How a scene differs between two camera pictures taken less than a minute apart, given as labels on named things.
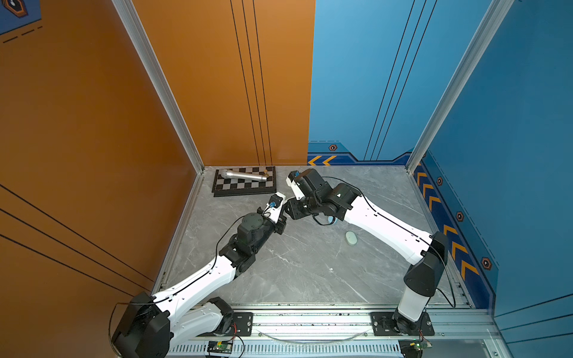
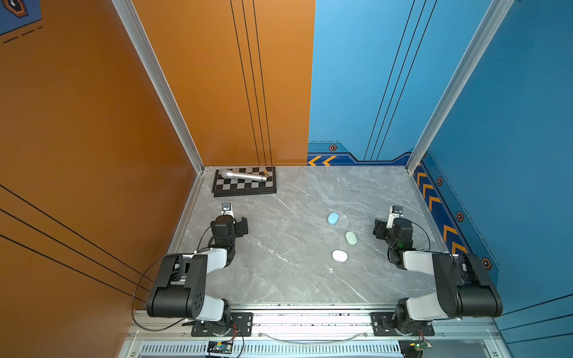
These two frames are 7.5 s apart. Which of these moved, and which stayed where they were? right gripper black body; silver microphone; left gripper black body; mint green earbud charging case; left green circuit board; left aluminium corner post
Moved: left gripper black body; right gripper black body
Stayed: left green circuit board; silver microphone; mint green earbud charging case; left aluminium corner post
